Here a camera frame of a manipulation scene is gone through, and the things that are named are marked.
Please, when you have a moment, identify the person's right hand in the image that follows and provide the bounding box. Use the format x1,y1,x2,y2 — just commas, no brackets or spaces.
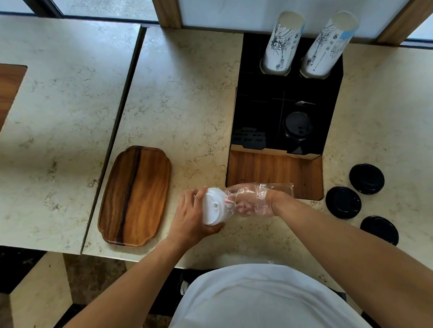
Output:
225,182,281,220

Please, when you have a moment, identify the person's left hand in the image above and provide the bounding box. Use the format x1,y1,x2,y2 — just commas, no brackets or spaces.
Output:
166,185,226,250

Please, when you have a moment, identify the white plastic cup lid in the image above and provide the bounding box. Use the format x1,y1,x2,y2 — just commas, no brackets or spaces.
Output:
201,186,237,227

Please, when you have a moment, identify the person's right forearm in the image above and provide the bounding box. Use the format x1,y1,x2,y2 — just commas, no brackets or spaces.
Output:
272,184,433,328

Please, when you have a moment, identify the person's left forearm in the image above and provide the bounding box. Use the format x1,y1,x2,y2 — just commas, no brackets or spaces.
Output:
47,237,196,328

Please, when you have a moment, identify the person's black shoe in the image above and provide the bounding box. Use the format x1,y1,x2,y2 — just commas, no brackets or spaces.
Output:
176,269,209,297

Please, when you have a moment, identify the person's white shirt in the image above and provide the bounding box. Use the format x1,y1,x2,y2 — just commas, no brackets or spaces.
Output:
154,259,375,328

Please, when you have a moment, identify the wooden serving tray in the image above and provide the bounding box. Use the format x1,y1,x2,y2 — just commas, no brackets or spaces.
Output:
95,144,175,250

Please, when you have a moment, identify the black lidded cup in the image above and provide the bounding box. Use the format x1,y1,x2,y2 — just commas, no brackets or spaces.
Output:
282,111,314,143

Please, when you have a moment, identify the black cardboard cup carrier box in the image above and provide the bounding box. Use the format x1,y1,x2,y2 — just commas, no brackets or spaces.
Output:
226,29,347,164

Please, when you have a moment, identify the black cup lid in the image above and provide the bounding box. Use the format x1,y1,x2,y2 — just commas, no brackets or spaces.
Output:
359,215,399,248
325,185,362,221
349,163,386,196

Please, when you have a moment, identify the white printed paper cup stack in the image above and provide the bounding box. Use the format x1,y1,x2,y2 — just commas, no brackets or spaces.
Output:
258,10,308,77
298,10,362,80

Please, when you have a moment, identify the wooden window frame post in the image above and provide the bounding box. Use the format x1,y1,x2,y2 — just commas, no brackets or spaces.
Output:
374,0,433,46
151,0,183,29

